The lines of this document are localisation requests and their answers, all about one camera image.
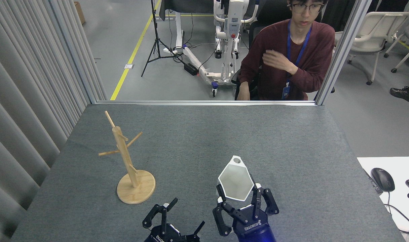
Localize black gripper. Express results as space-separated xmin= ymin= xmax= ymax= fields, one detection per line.
xmin=213 ymin=183 xmax=280 ymax=242
xmin=142 ymin=197 xmax=206 ymax=242

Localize white hexagonal cup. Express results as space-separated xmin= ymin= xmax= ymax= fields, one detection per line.
xmin=217 ymin=155 xmax=255 ymax=202

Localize wooden cup storage rack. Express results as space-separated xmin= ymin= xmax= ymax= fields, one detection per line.
xmin=98 ymin=111 xmax=156 ymax=205

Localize person's right hand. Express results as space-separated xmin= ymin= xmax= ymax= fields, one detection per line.
xmin=236 ymin=82 xmax=251 ymax=100

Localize person's left hand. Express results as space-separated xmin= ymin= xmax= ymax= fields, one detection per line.
xmin=262 ymin=50 xmax=298 ymax=75

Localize small black strip device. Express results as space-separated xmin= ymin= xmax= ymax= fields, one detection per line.
xmin=364 ymin=169 xmax=383 ymax=195

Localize black computer mouse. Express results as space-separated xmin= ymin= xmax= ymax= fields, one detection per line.
xmin=370 ymin=167 xmax=395 ymax=193

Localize white side table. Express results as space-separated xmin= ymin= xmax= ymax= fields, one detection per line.
xmin=357 ymin=156 xmax=409 ymax=242

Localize white stand on wheels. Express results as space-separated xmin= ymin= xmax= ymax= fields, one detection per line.
xmin=183 ymin=0 xmax=259 ymax=98

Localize person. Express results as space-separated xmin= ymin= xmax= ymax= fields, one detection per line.
xmin=236 ymin=0 xmax=336 ymax=100
xmin=389 ymin=72 xmax=409 ymax=104

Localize black tripod stand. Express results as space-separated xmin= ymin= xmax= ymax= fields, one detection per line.
xmin=141 ymin=0 xmax=185 ymax=78

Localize black desk with white legs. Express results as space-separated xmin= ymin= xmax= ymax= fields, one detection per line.
xmin=159 ymin=0 xmax=215 ymax=56

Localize grey pleated curtain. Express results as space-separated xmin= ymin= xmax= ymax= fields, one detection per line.
xmin=0 ymin=0 xmax=107 ymax=242

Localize black office chair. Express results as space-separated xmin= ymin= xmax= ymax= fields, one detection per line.
xmin=231 ymin=0 xmax=335 ymax=100

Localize black-rimmed glasses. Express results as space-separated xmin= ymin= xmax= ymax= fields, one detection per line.
xmin=290 ymin=2 xmax=326 ymax=14

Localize white office chair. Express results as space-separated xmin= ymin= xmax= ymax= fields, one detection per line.
xmin=334 ymin=12 xmax=409 ymax=85

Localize brown cardboard box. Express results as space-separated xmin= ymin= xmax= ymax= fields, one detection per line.
xmin=73 ymin=2 xmax=86 ymax=25

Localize silver aluminium frame rail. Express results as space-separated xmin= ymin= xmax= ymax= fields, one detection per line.
xmin=96 ymin=100 xmax=318 ymax=107

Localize black mouse cable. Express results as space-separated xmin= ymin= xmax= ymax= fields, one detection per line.
xmin=383 ymin=192 xmax=409 ymax=236

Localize blue lanyard with badge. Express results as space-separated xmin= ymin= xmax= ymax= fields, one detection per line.
xmin=282 ymin=18 xmax=312 ymax=100

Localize silver aluminium frame post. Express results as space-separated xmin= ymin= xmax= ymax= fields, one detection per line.
xmin=315 ymin=0 xmax=373 ymax=106

